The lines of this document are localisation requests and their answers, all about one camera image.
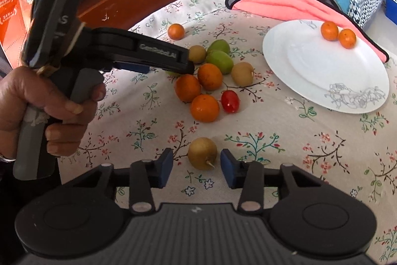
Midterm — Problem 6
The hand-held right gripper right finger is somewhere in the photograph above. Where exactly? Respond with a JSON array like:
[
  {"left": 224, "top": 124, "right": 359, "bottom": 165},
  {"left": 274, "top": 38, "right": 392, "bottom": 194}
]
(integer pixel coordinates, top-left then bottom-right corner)
[{"left": 220, "top": 149, "right": 329, "bottom": 213}]

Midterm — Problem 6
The floral tablecloth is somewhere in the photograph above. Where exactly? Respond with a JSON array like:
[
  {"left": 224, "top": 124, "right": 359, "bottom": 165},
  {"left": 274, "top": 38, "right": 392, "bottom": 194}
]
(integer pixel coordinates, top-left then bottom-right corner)
[{"left": 57, "top": 0, "right": 397, "bottom": 265}]

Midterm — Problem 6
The orange carton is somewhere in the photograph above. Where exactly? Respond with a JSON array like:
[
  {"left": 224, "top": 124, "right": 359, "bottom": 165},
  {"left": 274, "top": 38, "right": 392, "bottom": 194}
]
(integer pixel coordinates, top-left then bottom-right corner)
[{"left": 0, "top": 0, "right": 38, "bottom": 70}]

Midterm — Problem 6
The pink cloth with black trim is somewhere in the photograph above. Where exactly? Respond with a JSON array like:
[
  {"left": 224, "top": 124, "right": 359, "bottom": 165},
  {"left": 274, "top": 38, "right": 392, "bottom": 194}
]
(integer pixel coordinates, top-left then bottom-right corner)
[{"left": 225, "top": 0, "right": 390, "bottom": 63}]

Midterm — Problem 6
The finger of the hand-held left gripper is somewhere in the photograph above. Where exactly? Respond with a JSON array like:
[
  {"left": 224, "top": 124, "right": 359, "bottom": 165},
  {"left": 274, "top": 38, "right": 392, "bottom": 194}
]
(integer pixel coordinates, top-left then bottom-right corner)
[
  {"left": 118, "top": 62, "right": 150, "bottom": 74},
  {"left": 90, "top": 27, "right": 195, "bottom": 75}
]

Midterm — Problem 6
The red cherry tomato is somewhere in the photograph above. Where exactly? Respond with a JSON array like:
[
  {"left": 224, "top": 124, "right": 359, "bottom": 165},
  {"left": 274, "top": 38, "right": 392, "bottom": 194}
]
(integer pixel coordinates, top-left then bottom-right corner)
[{"left": 221, "top": 90, "right": 240, "bottom": 114}]

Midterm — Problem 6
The person's left hand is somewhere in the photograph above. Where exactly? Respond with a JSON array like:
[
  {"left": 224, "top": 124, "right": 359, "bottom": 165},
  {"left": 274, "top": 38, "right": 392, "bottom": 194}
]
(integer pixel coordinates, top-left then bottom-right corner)
[{"left": 0, "top": 66, "right": 106, "bottom": 160}]

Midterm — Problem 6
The white plate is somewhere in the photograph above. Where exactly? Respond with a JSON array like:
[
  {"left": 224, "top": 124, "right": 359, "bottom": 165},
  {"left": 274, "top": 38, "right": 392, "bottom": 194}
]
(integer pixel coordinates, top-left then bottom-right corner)
[{"left": 262, "top": 20, "right": 390, "bottom": 114}]

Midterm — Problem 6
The small orange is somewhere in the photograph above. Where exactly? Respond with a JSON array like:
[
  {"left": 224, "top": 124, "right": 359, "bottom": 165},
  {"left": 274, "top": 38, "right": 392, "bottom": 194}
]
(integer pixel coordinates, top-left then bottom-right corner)
[
  {"left": 321, "top": 21, "right": 339, "bottom": 41},
  {"left": 168, "top": 23, "right": 185, "bottom": 40},
  {"left": 190, "top": 94, "right": 220, "bottom": 123},
  {"left": 338, "top": 29, "right": 357, "bottom": 49},
  {"left": 198, "top": 63, "right": 223, "bottom": 91},
  {"left": 175, "top": 74, "right": 202, "bottom": 103}
]

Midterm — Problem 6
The small brown kiwi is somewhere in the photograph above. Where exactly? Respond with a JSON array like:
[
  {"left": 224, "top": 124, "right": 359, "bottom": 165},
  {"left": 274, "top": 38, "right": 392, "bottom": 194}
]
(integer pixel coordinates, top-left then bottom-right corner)
[
  {"left": 188, "top": 138, "right": 218, "bottom": 171},
  {"left": 231, "top": 62, "right": 255, "bottom": 87},
  {"left": 189, "top": 45, "right": 207, "bottom": 64}
]

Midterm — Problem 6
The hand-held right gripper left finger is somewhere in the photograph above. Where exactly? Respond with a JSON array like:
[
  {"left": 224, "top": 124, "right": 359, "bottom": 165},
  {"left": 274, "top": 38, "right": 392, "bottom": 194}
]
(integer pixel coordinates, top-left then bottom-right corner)
[{"left": 66, "top": 148, "right": 174, "bottom": 216}]

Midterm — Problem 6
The blue plastic bin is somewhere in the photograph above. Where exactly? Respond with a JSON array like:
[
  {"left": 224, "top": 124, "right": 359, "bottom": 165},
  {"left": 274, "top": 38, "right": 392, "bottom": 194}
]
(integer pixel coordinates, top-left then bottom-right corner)
[{"left": 385, "top": 0, "right": 397, "bottom": 20}]

